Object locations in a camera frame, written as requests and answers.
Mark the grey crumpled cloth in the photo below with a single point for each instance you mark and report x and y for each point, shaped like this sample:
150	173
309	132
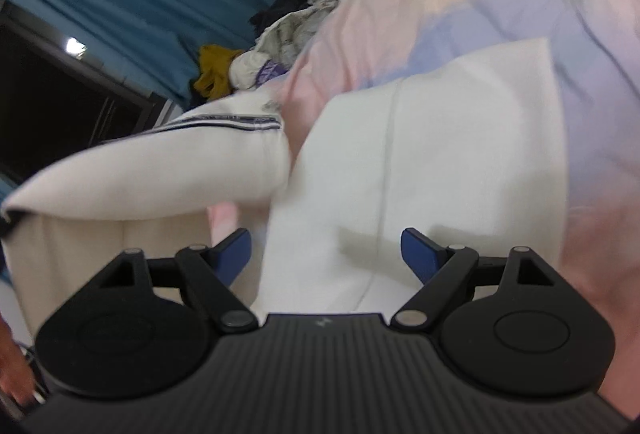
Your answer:
295	29

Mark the person's left hand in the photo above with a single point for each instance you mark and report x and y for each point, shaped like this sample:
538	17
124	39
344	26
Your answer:
12	364

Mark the pastel tie-dye duvet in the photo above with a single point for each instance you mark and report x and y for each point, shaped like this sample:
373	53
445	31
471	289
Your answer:
575	14

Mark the white garment with purple print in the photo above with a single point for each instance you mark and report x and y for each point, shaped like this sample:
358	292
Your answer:
250	67

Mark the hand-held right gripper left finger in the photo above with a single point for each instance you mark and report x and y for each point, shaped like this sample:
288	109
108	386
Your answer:
235	254

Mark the dark window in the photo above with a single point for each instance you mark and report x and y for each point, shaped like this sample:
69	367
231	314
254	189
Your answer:
50	104

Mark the white pants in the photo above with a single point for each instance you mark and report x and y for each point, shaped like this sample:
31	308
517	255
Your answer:
425	139

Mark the mustard yellow garment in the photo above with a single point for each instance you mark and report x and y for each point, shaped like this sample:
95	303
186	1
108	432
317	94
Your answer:
215	69

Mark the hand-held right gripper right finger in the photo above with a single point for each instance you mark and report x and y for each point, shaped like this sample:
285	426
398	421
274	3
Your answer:
420	254

